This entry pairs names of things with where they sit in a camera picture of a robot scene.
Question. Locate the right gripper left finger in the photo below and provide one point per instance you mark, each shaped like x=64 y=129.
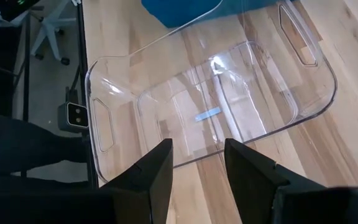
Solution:
x=120 y=202

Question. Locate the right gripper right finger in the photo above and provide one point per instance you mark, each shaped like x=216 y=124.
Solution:
x=275 y=199

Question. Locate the clear plastic bin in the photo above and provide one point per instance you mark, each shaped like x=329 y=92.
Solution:
x=259 y=77

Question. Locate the blue plastic bin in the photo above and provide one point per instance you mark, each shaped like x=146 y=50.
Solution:
x=179 y=12

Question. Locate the blue tape strip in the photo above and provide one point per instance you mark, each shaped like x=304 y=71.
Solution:
x=208 y=114

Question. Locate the person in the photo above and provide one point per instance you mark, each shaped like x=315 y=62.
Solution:
x=26 y=146

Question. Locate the white office chair base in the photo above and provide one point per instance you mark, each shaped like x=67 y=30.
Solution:
x=53 y=28

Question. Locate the silver black table camera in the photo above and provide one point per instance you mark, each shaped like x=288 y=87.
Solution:
x=77 y=115

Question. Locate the black aluminium table frame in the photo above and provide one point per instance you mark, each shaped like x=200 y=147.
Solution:
x=84 y=62

